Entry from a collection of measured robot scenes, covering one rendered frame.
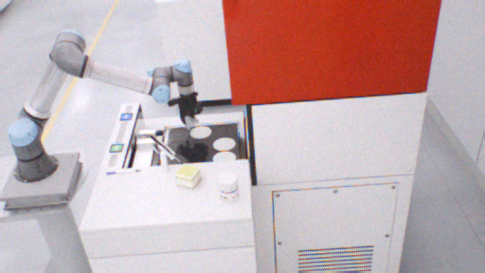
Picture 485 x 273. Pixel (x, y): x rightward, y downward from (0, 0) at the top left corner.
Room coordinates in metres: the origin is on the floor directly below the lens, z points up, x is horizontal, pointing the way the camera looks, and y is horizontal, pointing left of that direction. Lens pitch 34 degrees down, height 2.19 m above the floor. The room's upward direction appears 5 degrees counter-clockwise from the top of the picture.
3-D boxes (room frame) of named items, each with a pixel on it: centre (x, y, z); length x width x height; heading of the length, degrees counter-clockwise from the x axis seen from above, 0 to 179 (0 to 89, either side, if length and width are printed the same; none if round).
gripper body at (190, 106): (1.97, 0.23, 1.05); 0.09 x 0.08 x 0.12; 59
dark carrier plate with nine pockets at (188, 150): (1.84, 0.20, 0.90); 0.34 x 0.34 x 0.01; 89
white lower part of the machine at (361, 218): (2.02, -0.37, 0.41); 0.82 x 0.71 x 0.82; 179
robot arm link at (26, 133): (1.78, 0.93, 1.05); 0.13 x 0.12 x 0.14; 6
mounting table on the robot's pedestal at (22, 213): (1.78, 0.96, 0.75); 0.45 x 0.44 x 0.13; 92
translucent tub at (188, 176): (1.49, 0.22, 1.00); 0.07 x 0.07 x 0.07; 64
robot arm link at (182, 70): (1.97, 0.24, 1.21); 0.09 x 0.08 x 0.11; 96
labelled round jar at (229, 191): (1.39, 0.07, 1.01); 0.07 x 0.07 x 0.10
